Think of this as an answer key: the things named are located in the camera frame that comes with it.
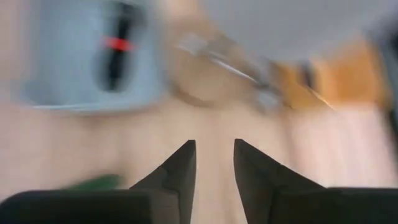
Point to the grey plastic bin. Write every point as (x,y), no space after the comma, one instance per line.
(62,62)

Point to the white cylindrical bucket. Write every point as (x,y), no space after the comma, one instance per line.
(280,25)

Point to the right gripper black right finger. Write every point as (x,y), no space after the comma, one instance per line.
(261,186)

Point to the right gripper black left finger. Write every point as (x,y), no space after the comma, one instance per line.
(174,186)

